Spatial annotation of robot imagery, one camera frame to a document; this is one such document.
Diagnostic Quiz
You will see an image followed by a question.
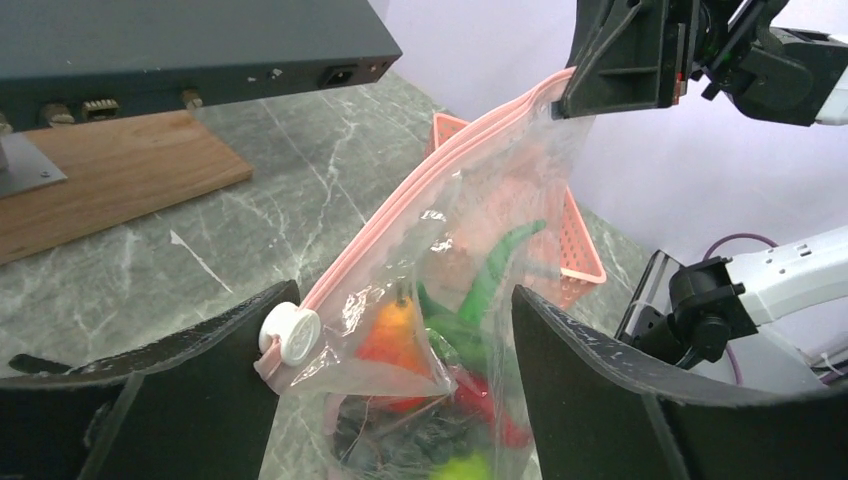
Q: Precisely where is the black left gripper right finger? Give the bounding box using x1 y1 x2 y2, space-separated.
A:
511 286 847 479

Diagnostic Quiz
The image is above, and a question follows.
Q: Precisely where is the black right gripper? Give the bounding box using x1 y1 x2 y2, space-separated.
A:
554 0 847 127

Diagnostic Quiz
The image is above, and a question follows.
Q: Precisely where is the clear pink-dotted zip bag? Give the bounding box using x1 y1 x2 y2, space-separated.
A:
254 68 592 479

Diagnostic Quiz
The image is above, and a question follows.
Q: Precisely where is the long green chili pepper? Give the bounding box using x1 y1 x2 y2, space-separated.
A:
417 219 547 374

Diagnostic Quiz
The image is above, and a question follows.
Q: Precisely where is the dark grey rack box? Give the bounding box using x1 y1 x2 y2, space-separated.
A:
1 0 402 132

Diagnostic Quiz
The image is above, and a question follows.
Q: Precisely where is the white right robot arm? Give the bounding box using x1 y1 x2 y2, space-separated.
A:
554 1 847 388

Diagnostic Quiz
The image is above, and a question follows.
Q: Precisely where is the orange-green mango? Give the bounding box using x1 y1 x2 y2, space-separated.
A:
355 294 433 380

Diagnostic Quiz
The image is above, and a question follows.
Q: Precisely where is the red chili pepper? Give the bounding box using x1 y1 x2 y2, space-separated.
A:
453 371 533 449

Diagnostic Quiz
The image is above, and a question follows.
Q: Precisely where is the green apple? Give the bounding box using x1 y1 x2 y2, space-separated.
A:
429 452 491 480

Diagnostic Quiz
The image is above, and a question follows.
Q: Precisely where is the wooden block under box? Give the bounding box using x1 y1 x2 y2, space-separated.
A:
1 111 253 264

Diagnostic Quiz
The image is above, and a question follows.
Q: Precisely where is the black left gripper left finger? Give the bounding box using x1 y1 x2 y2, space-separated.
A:
1 280 300 479

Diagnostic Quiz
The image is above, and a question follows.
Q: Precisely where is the pink plastic basket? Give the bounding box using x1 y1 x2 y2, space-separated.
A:
425 113 607 309

